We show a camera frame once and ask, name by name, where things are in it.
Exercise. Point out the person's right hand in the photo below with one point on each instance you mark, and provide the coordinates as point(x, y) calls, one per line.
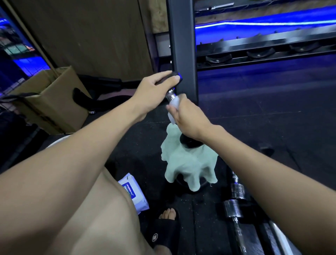
point(191, 120)

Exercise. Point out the person's left hand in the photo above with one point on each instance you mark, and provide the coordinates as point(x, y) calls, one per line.
point(149, 94)

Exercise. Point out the white wet wipe sheet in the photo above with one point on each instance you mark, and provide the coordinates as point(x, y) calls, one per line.
point(173, 103)

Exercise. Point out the small chrome dumbbell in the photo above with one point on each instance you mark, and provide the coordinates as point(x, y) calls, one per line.
point(237, 190)

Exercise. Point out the white blue wet wipes pack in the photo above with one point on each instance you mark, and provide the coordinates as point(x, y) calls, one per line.
point(136, 195)

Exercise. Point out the large chrome dumbbell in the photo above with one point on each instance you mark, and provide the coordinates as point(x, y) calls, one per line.
point(232, 208)

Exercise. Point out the person's left forearm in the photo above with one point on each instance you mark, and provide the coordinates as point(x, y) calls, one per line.
point(60, 176)

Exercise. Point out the person's right forearm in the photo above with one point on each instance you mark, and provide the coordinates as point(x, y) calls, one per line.
point(288, 199)

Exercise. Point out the person's left leg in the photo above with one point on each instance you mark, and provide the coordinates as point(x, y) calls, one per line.
point(99, 226)

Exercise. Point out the light green cloth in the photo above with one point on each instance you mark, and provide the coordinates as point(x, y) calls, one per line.
point(186, 163)

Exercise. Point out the black padded bench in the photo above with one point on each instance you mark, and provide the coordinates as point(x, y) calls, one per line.
point(107, 101)

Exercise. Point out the brown cardboard box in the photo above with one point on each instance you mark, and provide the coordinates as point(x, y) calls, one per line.
point(60, 105)

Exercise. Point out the white rimmed basin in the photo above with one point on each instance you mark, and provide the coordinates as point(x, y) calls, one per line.
point(59, 139)

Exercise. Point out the dark metal rack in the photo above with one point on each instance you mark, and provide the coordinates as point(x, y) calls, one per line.
point(262, 44)

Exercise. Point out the steel barbell bar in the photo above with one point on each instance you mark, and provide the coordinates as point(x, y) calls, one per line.
point(220, 5)

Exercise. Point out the black left sandal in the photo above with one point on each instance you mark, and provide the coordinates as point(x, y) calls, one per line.
point(165, 233)

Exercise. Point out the glowing white light strip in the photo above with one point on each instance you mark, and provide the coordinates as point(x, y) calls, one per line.
point(262, 24)

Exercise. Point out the thin wooden stick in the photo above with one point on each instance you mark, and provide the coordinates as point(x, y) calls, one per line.
point(34, 39)

